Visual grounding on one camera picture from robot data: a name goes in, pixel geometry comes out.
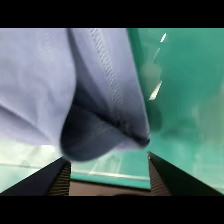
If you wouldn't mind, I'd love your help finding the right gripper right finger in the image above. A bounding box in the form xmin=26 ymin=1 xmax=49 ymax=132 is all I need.
xmin=147 ymin=151 xmax=224 ymax=197

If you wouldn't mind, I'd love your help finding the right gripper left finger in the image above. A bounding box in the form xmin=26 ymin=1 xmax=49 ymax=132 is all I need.
xmin=0 ymin=156 xmax=72 ymax=197

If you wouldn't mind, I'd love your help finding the light blue shirt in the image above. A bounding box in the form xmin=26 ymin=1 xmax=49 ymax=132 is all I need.
xmin=0 ymin=28 xmax=151 ymax=162

